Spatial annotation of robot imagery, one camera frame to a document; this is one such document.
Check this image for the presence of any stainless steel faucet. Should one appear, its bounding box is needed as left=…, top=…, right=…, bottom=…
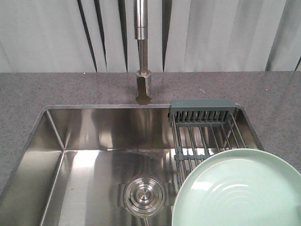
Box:
left=134, top=0, right=151, bottom=105

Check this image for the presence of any light green round plate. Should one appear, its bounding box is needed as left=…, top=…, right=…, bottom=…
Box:
left=172, top=149, right=301, bottom=226

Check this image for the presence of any grey over-sink drying rack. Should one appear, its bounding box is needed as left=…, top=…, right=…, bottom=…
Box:
left=167, top=99, right=261, bottom=189

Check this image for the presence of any stainless steel sink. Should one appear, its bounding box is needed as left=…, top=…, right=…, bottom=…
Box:
left=0, top=104, right=265, bottom=226

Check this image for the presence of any round steel sink drain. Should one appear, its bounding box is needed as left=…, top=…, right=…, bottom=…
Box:
left=117, top=174, right=175, bottom=218

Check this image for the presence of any white pleated curtain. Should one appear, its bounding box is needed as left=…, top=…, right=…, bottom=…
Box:
left=0, top=0, right=301, bottom=73

